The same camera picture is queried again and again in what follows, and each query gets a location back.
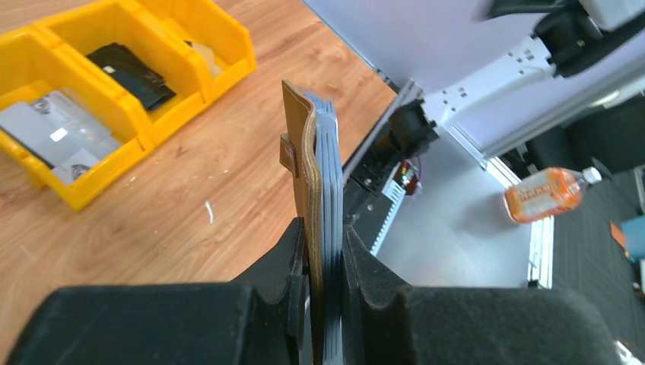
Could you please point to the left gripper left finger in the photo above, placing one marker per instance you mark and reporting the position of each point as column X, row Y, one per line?
column 257, row 318

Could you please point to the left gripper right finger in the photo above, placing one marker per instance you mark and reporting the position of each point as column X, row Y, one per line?
column 388, row 321

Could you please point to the brown leather card holder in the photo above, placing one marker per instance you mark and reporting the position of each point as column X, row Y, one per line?
column 309, row 150

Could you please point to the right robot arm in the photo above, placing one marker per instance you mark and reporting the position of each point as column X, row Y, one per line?
column 464, row 71

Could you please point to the yellow bin with gold cards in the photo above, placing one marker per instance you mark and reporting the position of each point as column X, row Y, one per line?
column 206, row 23

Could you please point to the silver cards stack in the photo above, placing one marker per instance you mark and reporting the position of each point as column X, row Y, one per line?
column 68, row 139

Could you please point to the black cards stack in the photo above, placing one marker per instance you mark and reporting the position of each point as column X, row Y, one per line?
column 122, row 65

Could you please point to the yellow bin with black cards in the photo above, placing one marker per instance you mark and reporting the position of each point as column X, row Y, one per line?
column 80, row 31

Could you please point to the yellow bin with silver cards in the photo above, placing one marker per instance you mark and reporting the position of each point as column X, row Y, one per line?
column 32, row 67

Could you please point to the orange drink bottle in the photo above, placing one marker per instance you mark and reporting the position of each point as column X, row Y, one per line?
column 549, row 192

